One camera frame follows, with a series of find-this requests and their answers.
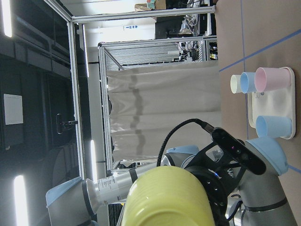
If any white curtain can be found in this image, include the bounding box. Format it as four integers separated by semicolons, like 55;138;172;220
107;61;222;160

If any light blue cup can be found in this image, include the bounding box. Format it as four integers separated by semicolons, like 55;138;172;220
240;72;256;94
256;115;292;138

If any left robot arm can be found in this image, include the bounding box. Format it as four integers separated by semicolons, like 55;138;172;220
46;137;297;226

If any light blue cup front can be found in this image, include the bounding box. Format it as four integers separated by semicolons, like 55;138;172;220
240;72;256;94

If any light blue cup back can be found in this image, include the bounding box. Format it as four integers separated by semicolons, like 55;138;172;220
256;115;292;138

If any pink plastic cup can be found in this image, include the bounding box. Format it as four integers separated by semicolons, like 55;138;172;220
254;67;291;92

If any cream white plastic cup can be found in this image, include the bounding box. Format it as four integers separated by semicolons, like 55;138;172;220
230;75;242;94

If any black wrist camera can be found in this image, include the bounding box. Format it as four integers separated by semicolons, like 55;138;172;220
211;128;266;175

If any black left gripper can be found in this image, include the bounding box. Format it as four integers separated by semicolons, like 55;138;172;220
184;142;247;208

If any cream plastic tray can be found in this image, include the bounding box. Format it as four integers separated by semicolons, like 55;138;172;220
248;67;296;139

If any yellow plastic cup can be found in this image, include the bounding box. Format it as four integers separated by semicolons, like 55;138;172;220
121;166;214;226

